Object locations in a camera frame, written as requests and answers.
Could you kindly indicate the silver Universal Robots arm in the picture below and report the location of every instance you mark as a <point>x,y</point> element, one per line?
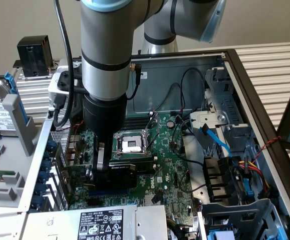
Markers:
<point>104,37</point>

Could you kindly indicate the grey parts rack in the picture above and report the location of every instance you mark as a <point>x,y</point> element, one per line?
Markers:
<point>9,160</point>

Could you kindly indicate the metal socket locking lever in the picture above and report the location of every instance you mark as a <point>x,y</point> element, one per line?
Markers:
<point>152,141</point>

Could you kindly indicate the black angled plug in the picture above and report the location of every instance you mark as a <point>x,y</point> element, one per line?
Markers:
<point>157,197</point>

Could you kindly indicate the green Dell motherboard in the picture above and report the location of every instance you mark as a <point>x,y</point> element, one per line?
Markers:
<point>164,150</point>

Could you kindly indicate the metal socket cover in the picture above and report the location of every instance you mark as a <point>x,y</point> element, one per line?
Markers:
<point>156,118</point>

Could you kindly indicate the blue plastic latch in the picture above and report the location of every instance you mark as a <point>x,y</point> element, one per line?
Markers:
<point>248,187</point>

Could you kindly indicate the silver coin battery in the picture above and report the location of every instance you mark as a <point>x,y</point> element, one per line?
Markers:
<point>170,124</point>

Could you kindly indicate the white case sticker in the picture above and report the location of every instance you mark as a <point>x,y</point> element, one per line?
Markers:
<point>144,75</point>

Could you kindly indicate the blue plastic disk carrier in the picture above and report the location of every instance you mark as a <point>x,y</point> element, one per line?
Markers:
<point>220,235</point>

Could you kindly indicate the black CPU cooler block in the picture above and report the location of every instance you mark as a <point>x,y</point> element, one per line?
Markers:
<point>33,55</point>

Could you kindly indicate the blue card retention clip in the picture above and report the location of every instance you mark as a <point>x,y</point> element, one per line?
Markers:
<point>38,200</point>
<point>45,165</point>
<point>41,188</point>
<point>44,176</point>
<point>50,145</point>
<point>48,155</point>

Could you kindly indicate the grey disk bay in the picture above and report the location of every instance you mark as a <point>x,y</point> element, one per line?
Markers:
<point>235,212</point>

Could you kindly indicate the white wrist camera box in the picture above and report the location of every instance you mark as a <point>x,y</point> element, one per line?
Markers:
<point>53,87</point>

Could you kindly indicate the metal drive cage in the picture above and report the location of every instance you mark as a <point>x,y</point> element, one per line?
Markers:
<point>225,105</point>

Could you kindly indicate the CPU socket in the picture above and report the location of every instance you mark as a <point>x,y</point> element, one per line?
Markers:
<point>132,146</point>

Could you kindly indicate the silver power supply unit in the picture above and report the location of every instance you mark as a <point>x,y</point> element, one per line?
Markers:
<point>59,222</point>

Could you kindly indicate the short black expansion slot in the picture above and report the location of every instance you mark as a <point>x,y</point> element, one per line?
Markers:
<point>94,202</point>

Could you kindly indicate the blue disk caddy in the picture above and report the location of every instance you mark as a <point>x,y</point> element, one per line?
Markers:
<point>10,82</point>

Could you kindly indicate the green graphics card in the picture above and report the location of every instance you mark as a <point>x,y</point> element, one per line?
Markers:
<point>122,177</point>

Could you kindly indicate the blue expansion slot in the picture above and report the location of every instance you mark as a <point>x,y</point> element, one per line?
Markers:
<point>109,193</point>

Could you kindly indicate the black power plug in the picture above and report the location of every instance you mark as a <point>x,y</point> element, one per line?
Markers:
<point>268,192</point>

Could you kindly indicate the open metal PC case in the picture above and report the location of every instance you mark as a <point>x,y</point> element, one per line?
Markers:
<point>154,75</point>

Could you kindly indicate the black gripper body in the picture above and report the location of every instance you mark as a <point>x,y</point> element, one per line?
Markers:
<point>104,115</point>

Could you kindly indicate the installed green RAM stick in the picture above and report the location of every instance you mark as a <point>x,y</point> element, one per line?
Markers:
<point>147,168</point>

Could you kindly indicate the black chassis intrusion switch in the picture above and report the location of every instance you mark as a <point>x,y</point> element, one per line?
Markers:
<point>50,115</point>

